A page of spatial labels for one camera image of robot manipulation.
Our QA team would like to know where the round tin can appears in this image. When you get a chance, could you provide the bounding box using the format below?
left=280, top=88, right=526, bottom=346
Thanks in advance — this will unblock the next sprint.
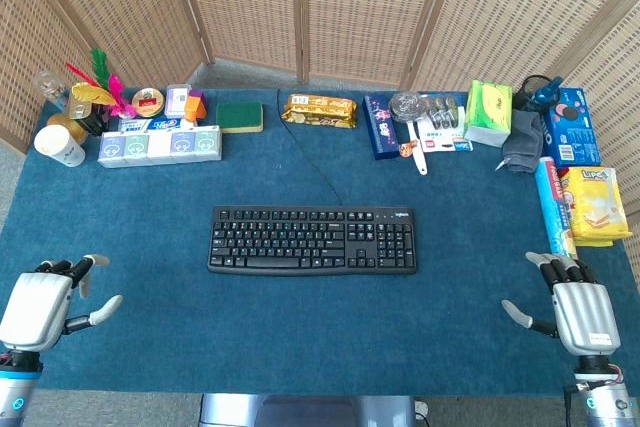
left=131, top=87, right=167, bottom=119

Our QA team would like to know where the black computer keyboard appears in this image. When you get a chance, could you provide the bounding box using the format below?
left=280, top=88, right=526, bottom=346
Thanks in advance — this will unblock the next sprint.
left=206, top=205, right=419, bottom=277

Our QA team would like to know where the yellow round lid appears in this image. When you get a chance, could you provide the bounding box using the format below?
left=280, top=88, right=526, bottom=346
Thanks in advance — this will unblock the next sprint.
left=46, top=113, right=89, bottom=145

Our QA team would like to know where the grey folded cloth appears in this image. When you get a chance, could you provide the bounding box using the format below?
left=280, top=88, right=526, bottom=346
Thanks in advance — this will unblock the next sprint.
left=495, top=108, right=547, bottom=176

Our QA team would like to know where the white paper cup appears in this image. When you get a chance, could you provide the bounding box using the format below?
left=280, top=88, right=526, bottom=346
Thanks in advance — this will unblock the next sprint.
left=33, top=125, right=87, bottom=168

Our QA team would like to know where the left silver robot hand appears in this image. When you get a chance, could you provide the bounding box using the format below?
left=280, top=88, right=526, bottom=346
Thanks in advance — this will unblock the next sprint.
left=0, top=253, right=124, bottom=354

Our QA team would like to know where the tissue pack multipack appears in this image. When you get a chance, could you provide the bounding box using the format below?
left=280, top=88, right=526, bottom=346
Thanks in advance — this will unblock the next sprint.
left=96, top=125, right=223, bottom=169

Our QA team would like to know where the feather shuttlecock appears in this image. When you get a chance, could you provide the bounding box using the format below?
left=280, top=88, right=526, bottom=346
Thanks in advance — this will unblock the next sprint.
left=65, top=47, right=137, bottom=121

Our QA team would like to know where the green tissue box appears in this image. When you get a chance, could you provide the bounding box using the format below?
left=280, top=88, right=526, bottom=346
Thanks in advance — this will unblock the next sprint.
left=463, top=79, right=515, bottom=149

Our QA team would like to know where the yellow lipo biscuit bag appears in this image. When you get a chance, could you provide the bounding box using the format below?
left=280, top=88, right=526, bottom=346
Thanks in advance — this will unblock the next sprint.
left=559, top=165, right=634, bottom=248

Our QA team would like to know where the orange purple block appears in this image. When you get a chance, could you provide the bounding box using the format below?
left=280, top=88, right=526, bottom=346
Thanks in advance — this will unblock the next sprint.
left=183, top=89, right=208, bottom=123

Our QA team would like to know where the gold snack package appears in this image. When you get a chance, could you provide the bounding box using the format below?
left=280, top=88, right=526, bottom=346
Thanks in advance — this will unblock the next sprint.
left=280, top=93, right=359, bottom=129

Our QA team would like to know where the purple white small box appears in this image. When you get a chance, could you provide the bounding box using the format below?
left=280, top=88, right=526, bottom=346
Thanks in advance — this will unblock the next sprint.
left=164, top=83, right=194, bottom=118

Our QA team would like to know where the blue cylindrical roll package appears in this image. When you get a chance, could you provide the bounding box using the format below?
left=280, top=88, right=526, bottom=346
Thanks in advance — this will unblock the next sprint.
left=534, top=156, right=579, bottom=261

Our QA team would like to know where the dark blue long box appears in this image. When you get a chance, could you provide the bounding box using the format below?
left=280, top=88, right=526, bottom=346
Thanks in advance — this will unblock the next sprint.
left=362, top=94, right=401, bottom=162

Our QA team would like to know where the blue oreo box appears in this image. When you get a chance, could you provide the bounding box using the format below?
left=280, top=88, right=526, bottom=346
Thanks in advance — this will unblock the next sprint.
left=543, top=87, right=603, bottom=168

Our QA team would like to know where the gold metal can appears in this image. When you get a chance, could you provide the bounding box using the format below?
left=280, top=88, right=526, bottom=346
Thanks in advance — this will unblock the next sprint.
left=67, top=94, right=101, bottom=121

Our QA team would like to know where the blue table cloth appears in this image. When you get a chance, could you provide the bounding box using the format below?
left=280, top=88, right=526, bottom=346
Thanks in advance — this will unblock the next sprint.
left=0, top=86, right=640, bottom=397

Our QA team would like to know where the woven folding screen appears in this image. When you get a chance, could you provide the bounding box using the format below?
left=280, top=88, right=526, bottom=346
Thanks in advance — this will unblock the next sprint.
left=0, top=0, right=640, bottom=236

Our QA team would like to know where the blue toothpaste box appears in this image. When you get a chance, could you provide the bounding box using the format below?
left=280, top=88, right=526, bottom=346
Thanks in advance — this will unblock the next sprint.
left=117, top=115, right=197, bottom=133

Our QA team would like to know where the clear plastic bottle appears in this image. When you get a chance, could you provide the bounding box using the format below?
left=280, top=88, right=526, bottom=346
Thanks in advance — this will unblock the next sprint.
left=34, top=70, right=70, bottom=113

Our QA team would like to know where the blue spray bottle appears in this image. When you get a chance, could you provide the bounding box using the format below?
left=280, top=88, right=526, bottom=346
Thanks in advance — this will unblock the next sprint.
left=530, top=76, right=565, bottom=111

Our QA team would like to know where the steel wool scrubber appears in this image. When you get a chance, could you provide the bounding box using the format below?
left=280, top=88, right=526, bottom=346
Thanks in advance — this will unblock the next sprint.
left=389, top=92, right=429, bottom=124

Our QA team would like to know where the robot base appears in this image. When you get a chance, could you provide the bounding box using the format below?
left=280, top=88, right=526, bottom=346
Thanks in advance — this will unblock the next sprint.
left=198, top=393, right=432, bottom=427

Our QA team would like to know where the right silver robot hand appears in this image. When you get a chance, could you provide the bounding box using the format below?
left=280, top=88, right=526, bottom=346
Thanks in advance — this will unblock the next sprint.
left=501, top=251, right=622, bottom=359

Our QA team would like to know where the black keyboard cable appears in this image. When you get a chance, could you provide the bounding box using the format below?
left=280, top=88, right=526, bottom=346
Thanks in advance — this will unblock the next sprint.
left=276, top=88, right=344, bottom=208

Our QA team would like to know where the green yellow sponge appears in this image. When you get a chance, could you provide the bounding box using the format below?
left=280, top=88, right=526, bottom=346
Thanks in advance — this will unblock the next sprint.
left=215, top=101, right=265, bottom=135

